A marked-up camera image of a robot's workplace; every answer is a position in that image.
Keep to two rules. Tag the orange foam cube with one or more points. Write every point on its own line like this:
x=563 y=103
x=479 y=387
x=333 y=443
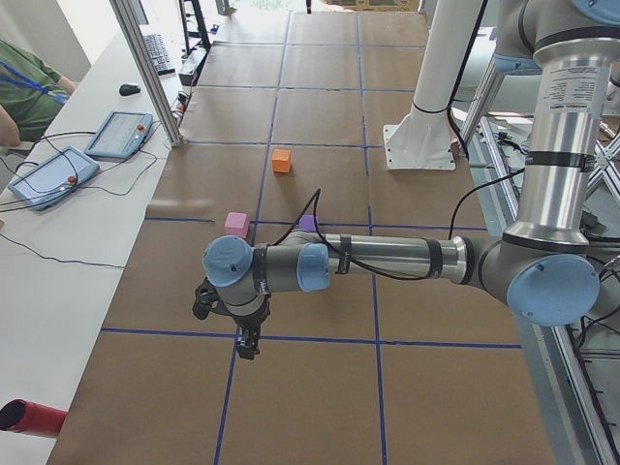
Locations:
x=281 y=160

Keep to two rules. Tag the person in green shirt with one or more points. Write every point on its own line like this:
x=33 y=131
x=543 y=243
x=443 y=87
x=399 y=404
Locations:
x=32 y=95

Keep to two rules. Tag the aluminium frame post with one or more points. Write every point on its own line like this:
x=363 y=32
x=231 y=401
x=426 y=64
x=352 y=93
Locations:
x=130 y=28

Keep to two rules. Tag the blue teach pendant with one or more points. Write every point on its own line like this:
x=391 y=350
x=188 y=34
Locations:
x=120 y=136
x=54 y=179

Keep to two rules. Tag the black keyboard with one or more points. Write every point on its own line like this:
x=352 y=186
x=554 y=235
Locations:
x=158 y=54

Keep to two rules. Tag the pink foam cube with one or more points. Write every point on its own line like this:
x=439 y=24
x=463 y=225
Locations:
x=237 y=224

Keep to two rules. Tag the red cylinder tube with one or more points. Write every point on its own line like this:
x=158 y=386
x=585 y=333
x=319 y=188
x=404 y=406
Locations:
x=30 y=418

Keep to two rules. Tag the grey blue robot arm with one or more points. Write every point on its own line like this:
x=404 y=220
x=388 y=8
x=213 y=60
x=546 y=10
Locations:
x=538 y=267

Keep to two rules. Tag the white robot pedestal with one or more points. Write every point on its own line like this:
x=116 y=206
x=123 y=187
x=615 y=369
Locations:
x=421 y=141

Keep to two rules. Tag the far blue teach pendant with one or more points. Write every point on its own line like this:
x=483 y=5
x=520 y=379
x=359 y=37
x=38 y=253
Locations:
x=120 y=136

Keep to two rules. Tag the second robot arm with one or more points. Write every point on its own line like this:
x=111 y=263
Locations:
x=524 y=27

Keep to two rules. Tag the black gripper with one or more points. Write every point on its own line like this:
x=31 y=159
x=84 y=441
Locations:
x=247 y=320

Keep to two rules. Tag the black computer mouse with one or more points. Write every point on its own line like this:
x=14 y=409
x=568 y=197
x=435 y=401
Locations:
x=128 y=89

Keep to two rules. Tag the near blue teach pendant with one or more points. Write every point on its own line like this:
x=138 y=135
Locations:
x=54 y=179

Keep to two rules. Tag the purple foam cube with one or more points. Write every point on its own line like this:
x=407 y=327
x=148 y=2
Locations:
x=308 y=222

